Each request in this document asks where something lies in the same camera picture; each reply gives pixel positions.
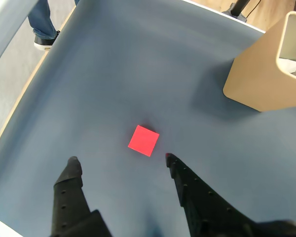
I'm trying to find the grey table mat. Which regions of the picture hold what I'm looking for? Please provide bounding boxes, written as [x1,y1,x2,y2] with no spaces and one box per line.
[0,0,296,237]

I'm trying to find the pale grey bar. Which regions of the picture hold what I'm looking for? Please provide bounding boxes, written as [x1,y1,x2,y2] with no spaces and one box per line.
[0,0,40,75]

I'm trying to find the person's shoe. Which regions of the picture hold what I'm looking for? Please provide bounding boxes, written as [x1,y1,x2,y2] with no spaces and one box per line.
[34,30,61,51]

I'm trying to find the black camera stand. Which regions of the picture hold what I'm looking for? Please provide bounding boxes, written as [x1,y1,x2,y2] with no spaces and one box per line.
[221,0,253,23]

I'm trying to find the square beige box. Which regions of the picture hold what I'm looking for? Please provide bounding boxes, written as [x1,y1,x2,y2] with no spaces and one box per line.
[223,11,296,112]

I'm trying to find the red cube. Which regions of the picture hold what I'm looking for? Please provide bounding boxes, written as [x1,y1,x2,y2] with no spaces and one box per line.
[127,124,160,157]

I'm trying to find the person's leg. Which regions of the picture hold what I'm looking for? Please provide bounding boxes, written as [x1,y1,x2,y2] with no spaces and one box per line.
[27,0,58,40]

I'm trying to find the white tissue paper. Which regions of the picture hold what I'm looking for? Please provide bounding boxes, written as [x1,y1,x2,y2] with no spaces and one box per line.
[277,57,296,75]

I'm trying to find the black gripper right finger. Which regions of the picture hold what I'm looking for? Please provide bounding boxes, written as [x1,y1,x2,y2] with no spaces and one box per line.
[165,153,296,237]

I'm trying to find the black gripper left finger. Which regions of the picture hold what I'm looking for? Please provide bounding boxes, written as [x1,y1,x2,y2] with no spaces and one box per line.
[49,156,113,237]

